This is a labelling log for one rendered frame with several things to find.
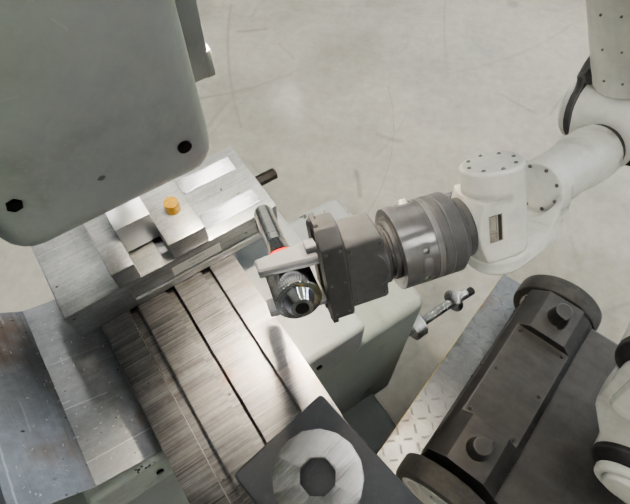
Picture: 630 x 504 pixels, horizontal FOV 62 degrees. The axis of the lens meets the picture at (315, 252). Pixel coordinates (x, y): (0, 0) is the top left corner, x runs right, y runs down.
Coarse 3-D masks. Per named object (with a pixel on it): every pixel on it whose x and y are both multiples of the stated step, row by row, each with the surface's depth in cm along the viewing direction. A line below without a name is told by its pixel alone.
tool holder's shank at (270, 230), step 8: (256, 208) 64; (264, 208) 63; (256, 216) 63; (264, 216) 62; (272, 216) 62; (264, 224) 61; (272, 224) 60; (264, 232) 60; (272, 232) 59; (280, 232) 59; (264, 240) 59; (272, 240) 58; (280, 240) 57; (272, 248) 56
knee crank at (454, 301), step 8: (472, 288) 131; (448, 296) 127; (456, 296) 126; (464, 296) 128; (440, 304) 127; (448, 304) 127; (456, 304) 126; (432, 312) 126; (440, 312) 126; (416, 320) 123; (424, 320) 125; (432, 320) 126; (416, 328) 122; (424, 328) 122; (416, 336) 124
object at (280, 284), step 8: (288, 272) 51; (296, 272) 51; (304, 272) 51; (272, 280) 52; (280, 280) 51; (288, 280) 50; (296, 280) 50; (304, 280) 50; (312, 280) 51; (272, 288) 51; (280, 288) 50; (288, 288) 50; (312, 288) 51; (272, 296) 52; (280, 296) 50; (320, 296) 52; (280, 304) 51; (280, 312) 51
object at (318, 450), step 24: (312, 408) 56; (288, 432) 54; (312, 432) 53; (336, 432) 54; (264, 456) 53; (288, 456) 52; (312, 456) 52; (336, 456) 52; (360, 456) 53; (240, 480) 52; (264, 480) 52; (288, 480) 51; (312, 480) 52; (336, 480) 51; (360, 480) 51; (384, 480) 52
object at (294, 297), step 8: (296, 288) 50; (304, 288) 50; (288, 296) 50; (296, 296) 50; (304, 296) 50; (312, 296) 50; (288, 304) 50; (296, 304) 50; (304, 304) 50; (312, 304) 50; (288, 312) 51; (296, 312) 50; (304, 312) 50
